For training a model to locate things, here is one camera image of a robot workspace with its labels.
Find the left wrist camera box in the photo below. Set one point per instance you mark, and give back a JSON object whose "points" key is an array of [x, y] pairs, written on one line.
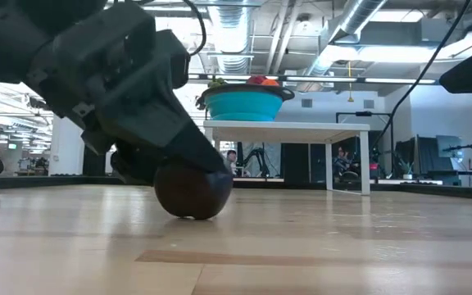
{"points": [[174, 57]]}

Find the blue collapsible colander bowl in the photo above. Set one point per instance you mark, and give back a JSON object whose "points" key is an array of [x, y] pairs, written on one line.
{"points": [[242, 106]]}

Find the black aluminium table frame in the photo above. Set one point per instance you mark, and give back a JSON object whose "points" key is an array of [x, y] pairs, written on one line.
{"points": [[424, 190]]}

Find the silver ribbed ventilation duct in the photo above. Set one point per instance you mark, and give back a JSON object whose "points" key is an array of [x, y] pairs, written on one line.
{"points": [[234, 33]]}

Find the light background monitor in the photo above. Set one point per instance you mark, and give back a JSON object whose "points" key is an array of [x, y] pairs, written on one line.
{"points": [[449, 145]]}

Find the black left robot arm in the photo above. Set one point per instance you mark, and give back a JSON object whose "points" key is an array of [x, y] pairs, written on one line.
{"points": [[2, 49]]}

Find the black bin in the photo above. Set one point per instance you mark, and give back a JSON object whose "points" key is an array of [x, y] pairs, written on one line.
{"points": [[94, 168]]}

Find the background black robot arm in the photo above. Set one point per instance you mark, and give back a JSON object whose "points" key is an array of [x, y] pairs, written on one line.
{"points": [[256, 157]]}

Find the white background table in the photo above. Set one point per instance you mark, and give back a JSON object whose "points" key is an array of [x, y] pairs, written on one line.
{"points": [[416, 182]]}

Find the dark background monitor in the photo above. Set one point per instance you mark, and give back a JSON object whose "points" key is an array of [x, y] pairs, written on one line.
{"points": [[424, 157]]}

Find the smooth silver ceiling duct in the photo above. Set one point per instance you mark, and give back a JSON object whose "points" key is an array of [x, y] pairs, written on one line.
{"points": [[359, 16]]}

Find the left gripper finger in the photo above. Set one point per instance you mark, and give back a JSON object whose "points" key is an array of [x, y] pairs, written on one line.
{"points": [[158, 131], [137, 168]]}

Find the black cabinet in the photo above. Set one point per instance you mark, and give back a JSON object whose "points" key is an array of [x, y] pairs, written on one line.
{"points": [[297, 164]]}

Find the white building pillar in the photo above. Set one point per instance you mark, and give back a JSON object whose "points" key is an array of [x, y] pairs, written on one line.
{"points": [[62, 155]]}

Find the green exit sign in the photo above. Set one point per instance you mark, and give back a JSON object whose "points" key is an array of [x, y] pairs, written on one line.
{"points": [[12, 146]]}

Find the dark brown round fruit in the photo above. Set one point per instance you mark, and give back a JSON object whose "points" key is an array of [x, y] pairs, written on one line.
{"points": [[195, 196]]}

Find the long ceiling light rail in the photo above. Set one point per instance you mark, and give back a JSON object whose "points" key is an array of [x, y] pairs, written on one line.
{"points": [[322, 79]]}

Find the small bumpy fruit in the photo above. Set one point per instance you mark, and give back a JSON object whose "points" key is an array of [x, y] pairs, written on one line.
{"points": [[216, 83]]}

